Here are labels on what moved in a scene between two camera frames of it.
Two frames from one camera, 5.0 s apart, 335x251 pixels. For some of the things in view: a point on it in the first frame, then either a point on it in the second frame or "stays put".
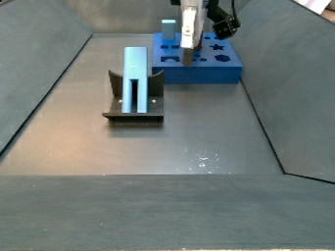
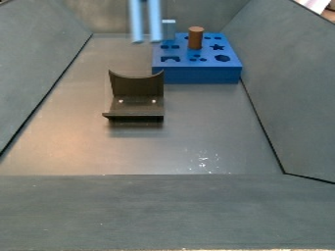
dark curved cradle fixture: [155, 99] stays put
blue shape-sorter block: [217, 63] stays put
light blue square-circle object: [135, 71] → [154, 20]
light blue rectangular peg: [167, 25] stays put
